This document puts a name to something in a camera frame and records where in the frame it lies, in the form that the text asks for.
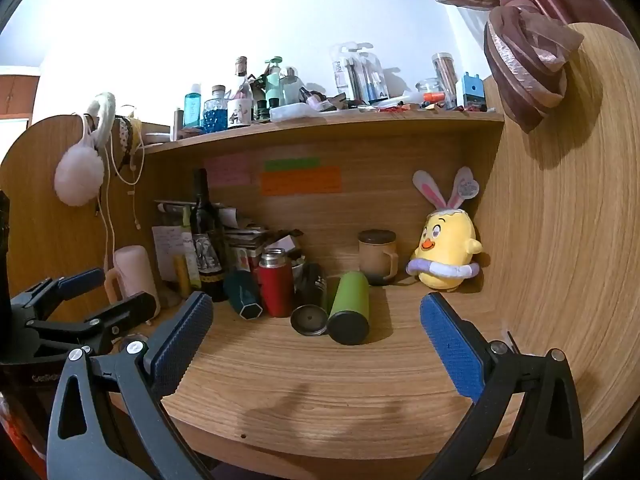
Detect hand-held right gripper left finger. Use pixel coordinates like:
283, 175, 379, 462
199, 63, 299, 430
47, 290, 216, 480

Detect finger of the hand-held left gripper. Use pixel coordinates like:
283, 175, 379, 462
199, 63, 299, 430
10, 267, 107, 322
25, 291, 157, 358

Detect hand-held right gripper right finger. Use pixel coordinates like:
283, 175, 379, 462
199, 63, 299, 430
419, 291, 586, 480

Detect green cup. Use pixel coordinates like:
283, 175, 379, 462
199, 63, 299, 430
327, 271, 371, 346

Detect black cup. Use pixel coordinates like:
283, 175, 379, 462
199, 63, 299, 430
298, 262, 329, 308

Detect pink mug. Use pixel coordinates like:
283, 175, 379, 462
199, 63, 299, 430
104, 245, 162, 318

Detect yellow tube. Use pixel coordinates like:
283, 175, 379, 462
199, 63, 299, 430
173, 255, 193, 298

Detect white handwritten card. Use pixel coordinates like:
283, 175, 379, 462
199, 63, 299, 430
152, 225, 187, 282

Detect dark teal hexagonal bottle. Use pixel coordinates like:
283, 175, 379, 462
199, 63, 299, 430
223, 270, 264, 321

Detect dark wine bottle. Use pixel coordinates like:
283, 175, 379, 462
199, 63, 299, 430
190, 168, 227, 303

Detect yellow chick plush toy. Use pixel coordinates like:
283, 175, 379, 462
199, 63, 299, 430
406, 166, 484, 293

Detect white fluffy earmuffs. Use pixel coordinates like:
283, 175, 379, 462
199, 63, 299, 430
54, 91, 118, 207

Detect red thermos bottle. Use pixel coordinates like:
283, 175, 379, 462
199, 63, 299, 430
257, 248, 294, 318

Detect stack of boxes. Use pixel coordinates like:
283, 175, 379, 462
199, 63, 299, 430
222, 227, 306, 273

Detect brown mug with lid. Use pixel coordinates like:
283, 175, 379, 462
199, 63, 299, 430
357, 229, 399, 286

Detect black round lid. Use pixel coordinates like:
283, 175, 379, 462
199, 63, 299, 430
290, 304, 328, 337

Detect polka dot headband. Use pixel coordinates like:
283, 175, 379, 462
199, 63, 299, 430
114, 116, 146, 171

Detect pink sticky note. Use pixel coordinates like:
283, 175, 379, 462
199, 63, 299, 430
204, 156, 252, 187

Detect orange sticky note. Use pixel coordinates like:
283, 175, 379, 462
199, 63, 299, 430
259, 166, 343, 196

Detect wooden desk shelf unit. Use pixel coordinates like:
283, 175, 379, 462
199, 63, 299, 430
0, 22, 640, 466

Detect green sticky note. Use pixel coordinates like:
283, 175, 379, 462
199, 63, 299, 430
264, 157, 321, 171

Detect blue liquid bottle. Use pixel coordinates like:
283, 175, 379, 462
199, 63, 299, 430
182, 83, 204, 129

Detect blue bead jar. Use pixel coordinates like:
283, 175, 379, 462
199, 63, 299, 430
202, 85, 229, 132

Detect white printed mug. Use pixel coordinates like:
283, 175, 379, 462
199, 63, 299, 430
227, 99, 251, 129

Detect white plastic tray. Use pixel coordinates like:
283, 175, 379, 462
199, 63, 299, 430
269, 102, 314, 122

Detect white tube orange cap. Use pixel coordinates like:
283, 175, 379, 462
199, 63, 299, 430
386, 91, 446, 107

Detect clear bottle with cork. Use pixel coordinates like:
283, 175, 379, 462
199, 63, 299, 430
232, 56, 254, 102

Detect blue pencil sharpener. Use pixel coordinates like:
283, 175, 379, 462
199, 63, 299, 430
457, 72, 489, 111

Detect short glass jar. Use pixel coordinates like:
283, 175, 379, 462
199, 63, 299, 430
415, 78, 443, 105

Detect green pump bottle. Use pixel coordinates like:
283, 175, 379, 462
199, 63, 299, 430
264, 56, 284, 109

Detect tall clear jar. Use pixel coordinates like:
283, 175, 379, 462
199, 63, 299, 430
432, 52, 459, 109

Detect clear glass bottle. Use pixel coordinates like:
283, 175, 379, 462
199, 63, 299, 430
280, 66, 301, 106

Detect clear blister pack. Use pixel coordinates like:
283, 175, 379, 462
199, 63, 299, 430
359, 50, 387, 102
329, 44, 362, 103

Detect pink curtain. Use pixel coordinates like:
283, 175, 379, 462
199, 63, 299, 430
395, 0, 632, 134

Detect white earphone cable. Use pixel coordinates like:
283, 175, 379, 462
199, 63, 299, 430
92, 125, 143, 271

